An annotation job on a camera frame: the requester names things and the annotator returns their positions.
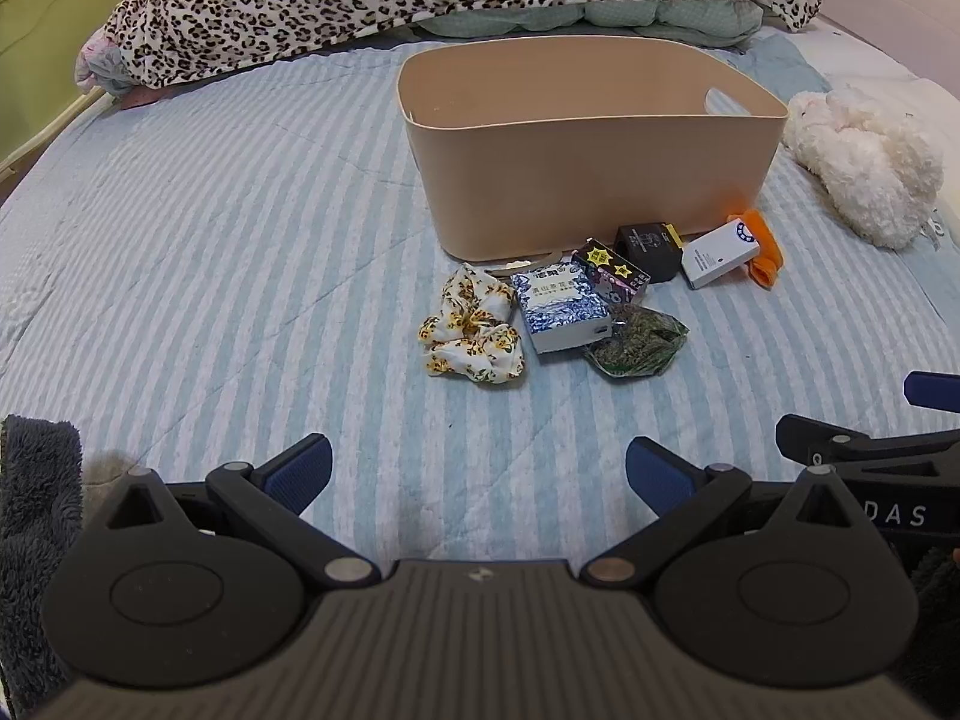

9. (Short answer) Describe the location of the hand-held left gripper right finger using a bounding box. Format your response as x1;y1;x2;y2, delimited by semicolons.
579;436;890;590

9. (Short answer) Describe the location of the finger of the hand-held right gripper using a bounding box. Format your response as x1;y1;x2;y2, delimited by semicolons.
775;412;960;467
903;370;960;415

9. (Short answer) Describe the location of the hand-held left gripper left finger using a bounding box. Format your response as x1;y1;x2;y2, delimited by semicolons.
79;433;382;590

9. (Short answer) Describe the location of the green packet of dried herbs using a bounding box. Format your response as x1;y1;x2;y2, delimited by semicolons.
583;304;689;377

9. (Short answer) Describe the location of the blue and white box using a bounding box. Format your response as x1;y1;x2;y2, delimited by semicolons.
510;264;614;355

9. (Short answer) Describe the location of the orange cloth item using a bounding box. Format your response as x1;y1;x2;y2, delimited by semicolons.
739;210;785;288

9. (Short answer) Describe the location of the dark box with yellow stars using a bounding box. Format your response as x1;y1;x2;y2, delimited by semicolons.
571;238;650;306

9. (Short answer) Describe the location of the white box with blue badge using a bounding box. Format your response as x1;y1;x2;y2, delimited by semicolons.
681;216;762;290

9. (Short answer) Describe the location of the floral fabric scrunchie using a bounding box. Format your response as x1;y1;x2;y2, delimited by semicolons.
418;264;526;382

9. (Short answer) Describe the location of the small black box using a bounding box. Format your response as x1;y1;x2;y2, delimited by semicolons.
615;221;683;284

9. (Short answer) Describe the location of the beige plastic storage bin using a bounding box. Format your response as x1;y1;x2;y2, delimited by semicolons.
396;35;790;262

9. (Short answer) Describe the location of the person's right forearm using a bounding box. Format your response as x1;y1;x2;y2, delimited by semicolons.
896;546;960;695

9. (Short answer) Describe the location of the white plush toy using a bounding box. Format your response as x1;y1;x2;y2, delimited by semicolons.
780;88;944;250

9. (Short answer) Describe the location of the beige hair clip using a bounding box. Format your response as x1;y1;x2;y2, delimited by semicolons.
484;251;554;275

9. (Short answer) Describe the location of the white printed pillow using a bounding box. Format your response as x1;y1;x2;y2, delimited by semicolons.
795;15;960;260

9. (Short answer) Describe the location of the pink floral cloth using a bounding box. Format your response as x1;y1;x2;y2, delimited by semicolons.
75;37;162;110

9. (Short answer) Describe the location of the teal quilted duvet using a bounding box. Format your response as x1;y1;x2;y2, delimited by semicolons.
412;0;767;47

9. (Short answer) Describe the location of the green wooden cabinet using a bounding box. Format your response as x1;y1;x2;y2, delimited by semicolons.
0;0;125;175

